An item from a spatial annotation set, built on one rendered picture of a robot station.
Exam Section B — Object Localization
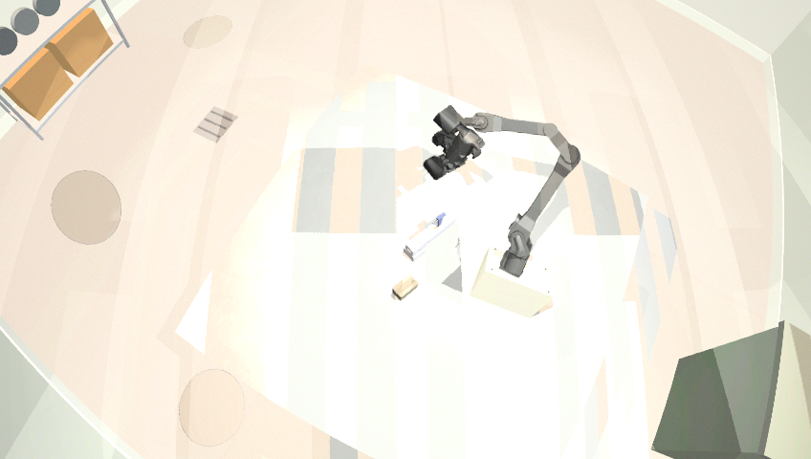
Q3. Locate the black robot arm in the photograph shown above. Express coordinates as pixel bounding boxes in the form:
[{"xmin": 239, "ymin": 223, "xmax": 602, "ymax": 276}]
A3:
[{"xmin": 431, "ymin": 105, "xmax": 581, "ymax": 278}]

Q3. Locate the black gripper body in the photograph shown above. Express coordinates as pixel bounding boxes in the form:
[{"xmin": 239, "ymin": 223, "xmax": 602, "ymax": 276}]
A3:
[{"xmin": 423, "ymin": 140, "xmax": 482, "ymax": 181}]

